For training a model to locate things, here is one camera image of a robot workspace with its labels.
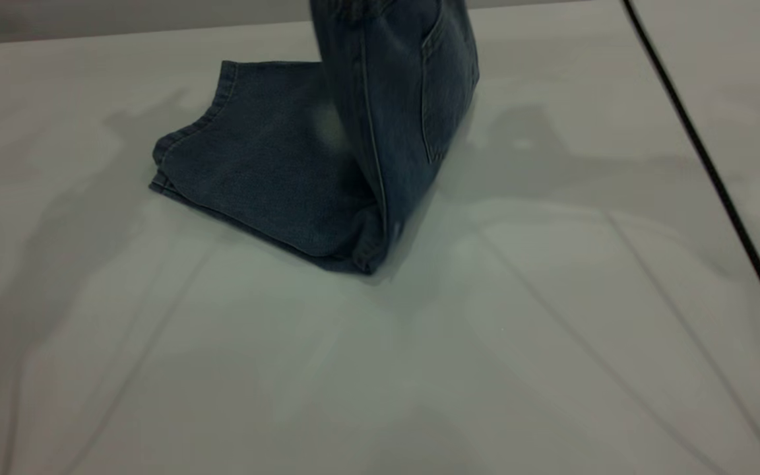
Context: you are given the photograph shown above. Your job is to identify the blue denim shorts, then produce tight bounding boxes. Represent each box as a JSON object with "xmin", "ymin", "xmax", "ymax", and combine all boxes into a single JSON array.
[{"xmin": 149, "ymin": 0, "xmax": 481, "ymax": 276}]

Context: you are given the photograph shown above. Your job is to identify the long black right arm cable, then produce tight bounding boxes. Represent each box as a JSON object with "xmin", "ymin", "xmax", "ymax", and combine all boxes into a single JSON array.
[{"xmin": 623, "ymin": 0, "xmax": 760, "ymax": 391}]

